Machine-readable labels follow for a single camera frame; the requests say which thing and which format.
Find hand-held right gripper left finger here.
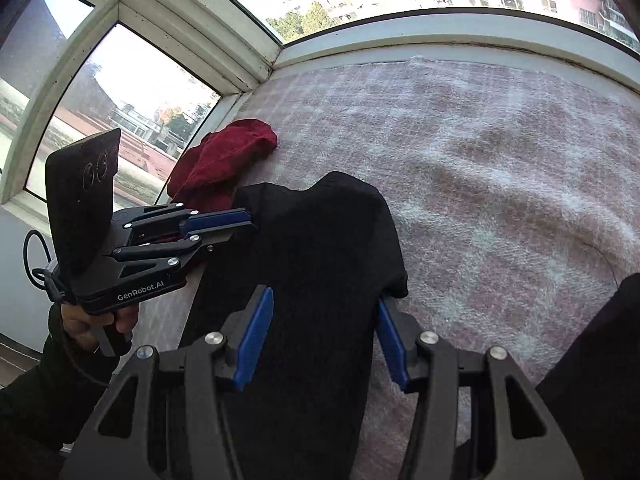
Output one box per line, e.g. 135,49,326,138
60,285,275,480

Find person's dark pants leg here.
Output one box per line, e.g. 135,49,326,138
535,272,640,480

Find person's left forearm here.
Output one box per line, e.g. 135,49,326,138
0,317,123,480

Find white window frame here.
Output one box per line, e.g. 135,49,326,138
0,0,640,211

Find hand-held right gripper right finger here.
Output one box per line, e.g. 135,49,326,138
376,297,586,480

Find red garment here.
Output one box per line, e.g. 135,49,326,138
166,118,278,213

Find pink plaid blanket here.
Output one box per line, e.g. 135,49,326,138
112,55,640,480

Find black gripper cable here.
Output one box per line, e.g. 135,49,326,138
22,229,68,306

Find black yellow-striped garment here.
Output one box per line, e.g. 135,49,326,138
177,171,411,480

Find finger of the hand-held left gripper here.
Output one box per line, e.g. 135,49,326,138
111,225,258,282
122,203,258,242

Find person's left hand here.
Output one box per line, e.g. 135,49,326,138
61,304,139,356

